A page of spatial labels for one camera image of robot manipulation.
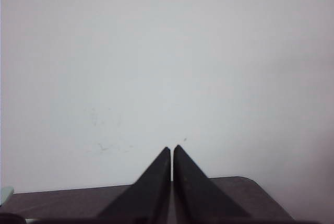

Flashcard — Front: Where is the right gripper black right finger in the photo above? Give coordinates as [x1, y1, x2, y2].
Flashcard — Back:
[173, 145, 248, 223]

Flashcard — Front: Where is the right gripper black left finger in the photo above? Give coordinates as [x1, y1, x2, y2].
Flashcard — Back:
[98, 147, 171, 223]

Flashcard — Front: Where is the mint green breakfast maker base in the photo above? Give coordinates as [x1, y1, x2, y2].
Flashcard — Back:
[1, 186, 14, 206]

